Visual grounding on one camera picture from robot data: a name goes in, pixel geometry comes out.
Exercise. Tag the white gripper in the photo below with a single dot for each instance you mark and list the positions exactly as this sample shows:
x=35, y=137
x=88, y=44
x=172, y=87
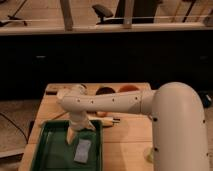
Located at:
x=77, y=122

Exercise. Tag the black chair base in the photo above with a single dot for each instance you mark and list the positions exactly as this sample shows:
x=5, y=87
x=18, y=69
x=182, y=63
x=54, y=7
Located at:
x=13, y=17

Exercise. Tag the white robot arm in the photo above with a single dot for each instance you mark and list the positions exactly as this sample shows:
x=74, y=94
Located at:
x=179, y=128

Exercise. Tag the grey blue sponge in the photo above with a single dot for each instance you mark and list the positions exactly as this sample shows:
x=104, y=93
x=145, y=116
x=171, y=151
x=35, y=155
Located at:
x=82, y=151

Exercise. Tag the orange bowl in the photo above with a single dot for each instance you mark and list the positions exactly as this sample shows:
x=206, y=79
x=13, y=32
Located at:
x=127, y=88

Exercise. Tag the wooden handled utensil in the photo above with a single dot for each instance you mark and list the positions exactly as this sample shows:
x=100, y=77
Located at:
x=104, y=118

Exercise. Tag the black office chair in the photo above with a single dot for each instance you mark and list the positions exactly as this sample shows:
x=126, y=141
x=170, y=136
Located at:
x=105, y=15

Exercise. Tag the green plastic tray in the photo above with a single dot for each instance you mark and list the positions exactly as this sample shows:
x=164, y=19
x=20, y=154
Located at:
x=54, y=154

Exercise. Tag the dark brown bowl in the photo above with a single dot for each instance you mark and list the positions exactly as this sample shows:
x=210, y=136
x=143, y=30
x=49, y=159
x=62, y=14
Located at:
x=105, y=90

